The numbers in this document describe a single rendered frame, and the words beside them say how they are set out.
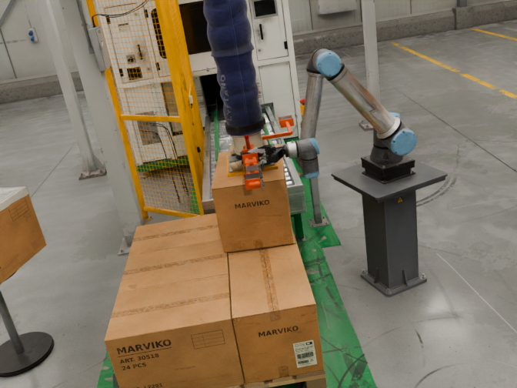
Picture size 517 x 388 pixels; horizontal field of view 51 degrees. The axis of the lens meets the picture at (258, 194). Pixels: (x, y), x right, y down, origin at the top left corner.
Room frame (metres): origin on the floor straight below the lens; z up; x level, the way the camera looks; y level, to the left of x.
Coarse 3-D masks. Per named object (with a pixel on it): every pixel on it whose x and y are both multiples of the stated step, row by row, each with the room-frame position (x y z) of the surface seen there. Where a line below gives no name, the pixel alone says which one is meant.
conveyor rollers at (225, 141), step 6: (264, 114) 5.54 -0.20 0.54; (222, 120) 5.55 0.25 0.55; (222, 126) 5.35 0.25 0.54; (270, 126) 5.09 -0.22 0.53; (222, 132) 5.09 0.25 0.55; (264, 132) 4.91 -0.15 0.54; (270, 132) 4.84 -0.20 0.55; (222, 138) 4.91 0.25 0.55; (228, 138) 4.90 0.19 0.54; (222, 144) 4.73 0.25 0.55; (228, 144) 4.72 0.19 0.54; (276, 144) 4.47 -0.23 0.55; (222, 150) 4.55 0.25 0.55; (228, 150) 4.54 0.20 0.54; (288, 174) 3.74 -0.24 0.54; (288, 180) 3.65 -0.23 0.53
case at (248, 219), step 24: (216, 168) 3.00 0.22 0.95; (216, 192) 2.68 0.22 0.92; (240, 192) 2.67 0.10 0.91; (264, 192) 2.66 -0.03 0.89; (240, 216) 2.67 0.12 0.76; (264, 216) 2.66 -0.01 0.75; (288, 216) 2.66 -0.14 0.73; (240, 240) 2.67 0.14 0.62; (264, 240) 2.67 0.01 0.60; (288, 240) 2.66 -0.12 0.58
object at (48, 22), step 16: (48, 0) 6.20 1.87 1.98; (368, 0) 6.18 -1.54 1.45; (48, 16) 6.12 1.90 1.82; (368, 16) 6.18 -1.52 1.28; (48, 32) 6.12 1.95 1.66; (368, 32) 6.18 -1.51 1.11; (368, 48) 6.18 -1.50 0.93; (64, 64) 6.12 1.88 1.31; (368, 64) 6.19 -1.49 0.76; (64, 80) 6.12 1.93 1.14; (368, 80) 6.23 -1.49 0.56; (64, 96) 6.12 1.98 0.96; (80, 112) 6.17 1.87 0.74; (80, 128) 6.12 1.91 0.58; (80, 144) 6.12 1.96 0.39
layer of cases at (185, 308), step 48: (144, 240) 3.02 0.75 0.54; (192, 240) 2.91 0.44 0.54; (144, 288) 2.46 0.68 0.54; (192, 288) 2.38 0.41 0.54; (240, 288) 2.31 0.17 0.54; (288, 288) 2.24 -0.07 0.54; (144, 336) 2.06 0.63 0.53; (192, 336) 2.06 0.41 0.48; (240, 336) 2.07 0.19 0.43; (288, 336) 2.07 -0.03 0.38; (144, 384) 2.06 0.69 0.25; (192, 384) 2.06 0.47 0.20; (240, 384) 2.07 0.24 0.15
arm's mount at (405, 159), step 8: (368, 160) 2.97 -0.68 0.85; (408, 160) 2.90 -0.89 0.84; (368, 168) 2.97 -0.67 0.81; (376, 168) 2.88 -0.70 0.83; (384, 168) 2.83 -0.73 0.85; (392, 168) 2.84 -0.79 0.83; (400, 168) 2.86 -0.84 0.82; (408, 168) 2.88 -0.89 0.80; (368, 176) 2.97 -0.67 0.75; (376, 176) 2.89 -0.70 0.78; (384, 176) 2.82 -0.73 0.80; (392, 176) 2.84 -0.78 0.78; (400, 176) 2.86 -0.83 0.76
